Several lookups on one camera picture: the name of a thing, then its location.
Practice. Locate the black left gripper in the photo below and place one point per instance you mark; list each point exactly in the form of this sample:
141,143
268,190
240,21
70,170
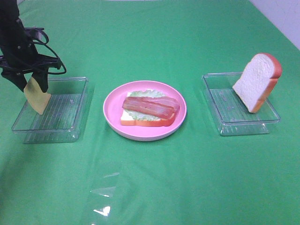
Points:
16,62

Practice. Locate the yellow cheese slice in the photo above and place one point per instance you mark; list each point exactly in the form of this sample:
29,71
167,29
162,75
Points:
37,99

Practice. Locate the bread slice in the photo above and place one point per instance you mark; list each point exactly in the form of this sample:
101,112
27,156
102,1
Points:
257,81
127,121

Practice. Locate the bacon strip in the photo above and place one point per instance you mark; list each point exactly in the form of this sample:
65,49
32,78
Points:
147,107
164,100

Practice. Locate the green lettuce leaf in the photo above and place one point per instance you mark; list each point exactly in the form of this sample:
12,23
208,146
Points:
147,93

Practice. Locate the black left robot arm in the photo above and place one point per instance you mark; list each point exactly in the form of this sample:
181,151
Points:
12,31

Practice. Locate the clear left plastic tray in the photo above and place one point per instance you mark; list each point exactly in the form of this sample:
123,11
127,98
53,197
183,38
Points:
63,119

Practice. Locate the clear plastic tray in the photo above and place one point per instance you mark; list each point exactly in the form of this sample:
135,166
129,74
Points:
63,119
230,115

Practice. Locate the pink round plate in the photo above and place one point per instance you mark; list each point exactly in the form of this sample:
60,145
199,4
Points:
112,111

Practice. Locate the green tablecloth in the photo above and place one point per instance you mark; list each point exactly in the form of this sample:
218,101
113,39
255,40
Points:
193,177

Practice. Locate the clear right plastic tray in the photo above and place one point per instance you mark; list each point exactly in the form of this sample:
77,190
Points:
230,115

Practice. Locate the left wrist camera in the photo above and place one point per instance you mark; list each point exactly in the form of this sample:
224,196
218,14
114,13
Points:
36,33

